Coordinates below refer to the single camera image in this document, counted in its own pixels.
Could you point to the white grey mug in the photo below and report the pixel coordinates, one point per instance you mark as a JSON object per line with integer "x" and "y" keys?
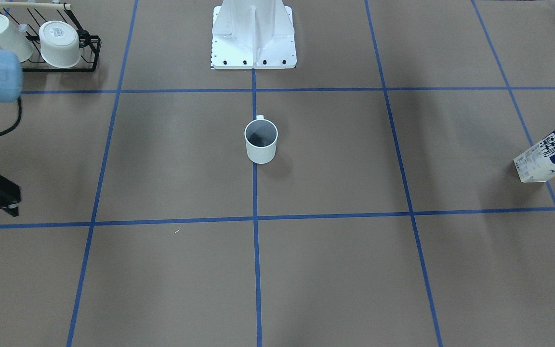
{"x": 261, "y": 137}

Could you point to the blue white milk carton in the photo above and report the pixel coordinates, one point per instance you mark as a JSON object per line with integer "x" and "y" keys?
{"x": 537, "y": 163}

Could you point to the white cup front rack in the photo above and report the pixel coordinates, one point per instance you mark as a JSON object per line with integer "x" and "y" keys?
{"x": 59, "y": 44}

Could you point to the white cup rack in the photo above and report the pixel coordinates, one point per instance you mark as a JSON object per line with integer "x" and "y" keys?
{"x": 59, "y": 44}
{"x": 12, "y": 39}

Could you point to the white cup rear rack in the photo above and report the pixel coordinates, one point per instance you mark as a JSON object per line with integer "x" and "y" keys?
{"x": 12, "y": 39}

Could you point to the black wire cup rack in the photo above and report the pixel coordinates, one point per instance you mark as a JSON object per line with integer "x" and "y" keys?
{"x": 29, "y": 15}

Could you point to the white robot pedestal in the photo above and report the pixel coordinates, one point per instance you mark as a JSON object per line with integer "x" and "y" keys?
{"x": 253, "y": 34}

